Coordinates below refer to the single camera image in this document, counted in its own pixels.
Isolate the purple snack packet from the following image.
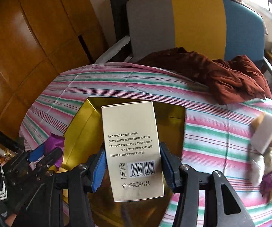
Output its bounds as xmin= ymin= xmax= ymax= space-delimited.
xmin=44 ymin=133 xmax=65 ymax=170

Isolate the cream cardboard box with barcode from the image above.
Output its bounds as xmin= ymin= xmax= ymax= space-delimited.
xmin=102 ymin=101 xmax=164 ymax=202

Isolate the white melamine sponge block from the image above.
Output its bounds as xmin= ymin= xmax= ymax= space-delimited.
xmin=250 ymin=113 xmax=272 ymax=154

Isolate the person hand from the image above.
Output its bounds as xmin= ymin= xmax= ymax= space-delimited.
xmin=0 ymin=214 xmax=17 ymax=226

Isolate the gold metal tin box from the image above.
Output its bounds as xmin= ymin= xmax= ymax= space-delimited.
xmin=60 ymin=97 xmax=186 ymax=226

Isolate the striped bed sheet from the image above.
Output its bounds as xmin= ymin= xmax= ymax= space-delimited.
xmin=19 ymin=63 xmax=272 ymax=226

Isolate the rust red blanket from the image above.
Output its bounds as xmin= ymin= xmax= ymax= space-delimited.
xmin=137 ymin=47 xmax=272 ymax=105

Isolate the wooden wardrobe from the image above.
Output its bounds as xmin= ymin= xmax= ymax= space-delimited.
xmin=0 ymin=0 xmax=107 ymax=139

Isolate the grey yellow blue headboard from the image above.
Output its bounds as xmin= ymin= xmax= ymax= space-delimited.
xmin=126 ymin=0 xmax=265 ymax=68

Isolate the grey metal bed rail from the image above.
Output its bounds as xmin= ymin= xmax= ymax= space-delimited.
xmin=95 ymin=36 xmax=130 ymax=64

